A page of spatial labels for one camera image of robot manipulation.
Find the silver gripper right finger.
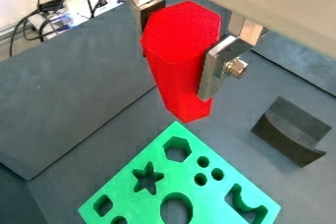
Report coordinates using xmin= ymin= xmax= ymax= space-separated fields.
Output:
xmin=197 ymin=13 xmax=262 ymax=101

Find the red hexagonal prism block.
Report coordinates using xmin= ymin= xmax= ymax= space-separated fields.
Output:
xmin=140 ymin=1 xmax=220 ymax=123

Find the dark grey curved block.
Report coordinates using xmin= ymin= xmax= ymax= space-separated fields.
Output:
xmin=250 ymin=96 xmax=332 ymax=167

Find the raised grey platform panel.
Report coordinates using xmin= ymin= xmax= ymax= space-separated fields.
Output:
xmin=0 ymin=4 xmax=153 ymax=180

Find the green shape sorter board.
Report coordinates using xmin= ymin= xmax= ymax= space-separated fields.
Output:
xmin=78 ymin=122 xmax=281 ymax=224

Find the black cable bundle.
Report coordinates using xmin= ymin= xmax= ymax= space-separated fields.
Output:
xmin=8 ymin=0 xmax=70 ymax=58

